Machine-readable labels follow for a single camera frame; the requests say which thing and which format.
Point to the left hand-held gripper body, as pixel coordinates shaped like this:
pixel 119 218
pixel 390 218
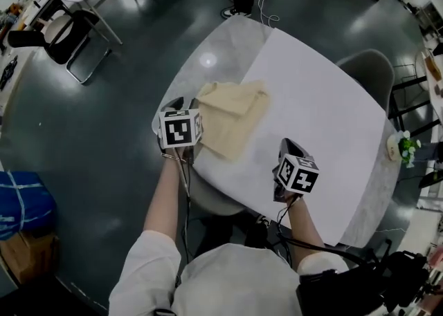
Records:
pixel 178 129

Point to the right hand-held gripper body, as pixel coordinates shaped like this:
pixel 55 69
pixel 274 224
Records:
pixel 297 174

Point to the beige pants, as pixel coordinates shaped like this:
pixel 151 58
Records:
pixel 232 117

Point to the person's left forearm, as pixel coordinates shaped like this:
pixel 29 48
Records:
pixel 166 197

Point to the person's right forearm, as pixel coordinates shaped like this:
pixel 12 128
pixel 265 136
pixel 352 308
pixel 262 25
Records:
pixel 304 224

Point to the white paper sheet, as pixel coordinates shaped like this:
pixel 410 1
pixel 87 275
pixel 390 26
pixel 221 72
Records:
pixel 311 117

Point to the small potted flower plant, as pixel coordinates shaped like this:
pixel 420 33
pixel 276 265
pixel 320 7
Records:
pixel 406 147

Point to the grey shell chair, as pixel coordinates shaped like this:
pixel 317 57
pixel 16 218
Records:
pixel 370 72

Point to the black equipment bag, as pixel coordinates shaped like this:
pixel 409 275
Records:
pixel 363 283

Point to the person's white shirt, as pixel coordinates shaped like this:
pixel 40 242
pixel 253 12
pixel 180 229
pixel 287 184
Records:
pixel 225 280

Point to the blue wrapped bundle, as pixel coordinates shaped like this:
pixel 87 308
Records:
pixel 24 204

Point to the brown cardboard box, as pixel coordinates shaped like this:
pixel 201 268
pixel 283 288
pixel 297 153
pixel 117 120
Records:
pixel 31 256

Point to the black metal frame chair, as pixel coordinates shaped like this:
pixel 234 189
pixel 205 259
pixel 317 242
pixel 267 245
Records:
pixel 69 38

